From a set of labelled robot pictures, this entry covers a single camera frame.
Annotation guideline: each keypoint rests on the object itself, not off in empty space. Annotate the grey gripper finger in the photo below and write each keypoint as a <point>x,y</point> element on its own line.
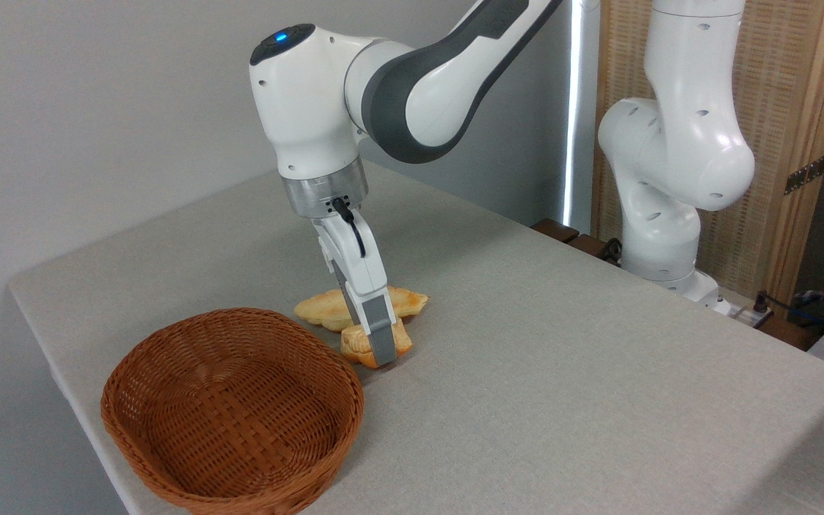
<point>381,332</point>
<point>347,304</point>

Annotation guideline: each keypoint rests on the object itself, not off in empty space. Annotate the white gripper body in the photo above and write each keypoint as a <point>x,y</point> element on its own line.
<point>358,261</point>

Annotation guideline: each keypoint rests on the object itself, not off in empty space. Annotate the round bread roll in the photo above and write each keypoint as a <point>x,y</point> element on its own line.
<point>356,347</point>

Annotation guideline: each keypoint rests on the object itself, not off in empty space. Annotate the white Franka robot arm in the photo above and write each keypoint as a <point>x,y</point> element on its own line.
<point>677,143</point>

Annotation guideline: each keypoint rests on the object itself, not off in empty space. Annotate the long flat bread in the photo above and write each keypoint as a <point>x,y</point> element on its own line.
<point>322,309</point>

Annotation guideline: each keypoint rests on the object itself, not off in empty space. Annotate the brown wicker basket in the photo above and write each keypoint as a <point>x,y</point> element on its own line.
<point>233,415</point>

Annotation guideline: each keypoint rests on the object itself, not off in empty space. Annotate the brown wooden block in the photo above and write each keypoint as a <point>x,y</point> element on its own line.
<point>555,230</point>
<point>589,247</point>

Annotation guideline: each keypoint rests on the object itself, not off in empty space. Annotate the black clamp knob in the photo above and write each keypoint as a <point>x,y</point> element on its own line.
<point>612,252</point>

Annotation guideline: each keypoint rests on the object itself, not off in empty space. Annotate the metal screen hinge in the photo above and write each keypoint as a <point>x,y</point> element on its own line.
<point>805,174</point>

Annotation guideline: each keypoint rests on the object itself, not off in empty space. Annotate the wooden rattan folding screen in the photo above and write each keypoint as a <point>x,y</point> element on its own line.
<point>777,86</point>

